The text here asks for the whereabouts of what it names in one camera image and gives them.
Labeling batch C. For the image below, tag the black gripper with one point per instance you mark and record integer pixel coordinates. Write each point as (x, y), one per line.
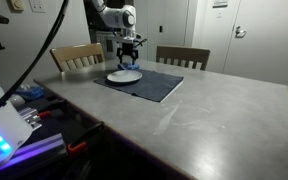
(128, 48)

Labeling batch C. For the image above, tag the blue towel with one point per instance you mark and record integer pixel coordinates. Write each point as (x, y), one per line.
(129, 66)

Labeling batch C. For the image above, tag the white round plate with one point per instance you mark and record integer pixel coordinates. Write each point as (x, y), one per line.
(124, 76)

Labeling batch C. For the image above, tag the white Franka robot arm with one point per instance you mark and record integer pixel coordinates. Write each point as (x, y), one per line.
(117, 18)

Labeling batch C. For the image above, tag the white kitchen oven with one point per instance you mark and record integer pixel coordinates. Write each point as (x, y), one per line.
(109, 46)

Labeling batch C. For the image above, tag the dark blue placemat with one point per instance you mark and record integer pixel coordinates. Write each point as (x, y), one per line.
(157, 85)

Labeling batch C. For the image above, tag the black door latch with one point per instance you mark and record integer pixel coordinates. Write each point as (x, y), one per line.
(160, 28)

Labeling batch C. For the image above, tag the light wooden slat-back chair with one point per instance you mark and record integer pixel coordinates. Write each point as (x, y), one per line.
(77, 51)

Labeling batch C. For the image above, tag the brown wooden slat-back chair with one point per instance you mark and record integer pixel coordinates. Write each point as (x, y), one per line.
(182, 52)

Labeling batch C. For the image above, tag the blue box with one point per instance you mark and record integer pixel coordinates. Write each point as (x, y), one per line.
(32, 91)

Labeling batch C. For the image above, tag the black orange bar clamp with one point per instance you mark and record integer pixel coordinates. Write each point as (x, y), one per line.
(75, 147)

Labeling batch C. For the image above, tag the beige round thermostat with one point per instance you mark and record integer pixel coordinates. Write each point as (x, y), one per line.
(16, 5)

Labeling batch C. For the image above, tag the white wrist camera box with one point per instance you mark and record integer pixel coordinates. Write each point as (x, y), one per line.
(117, 37)

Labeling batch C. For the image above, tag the silver metal bracket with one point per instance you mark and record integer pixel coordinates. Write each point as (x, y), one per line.
(29, 116)

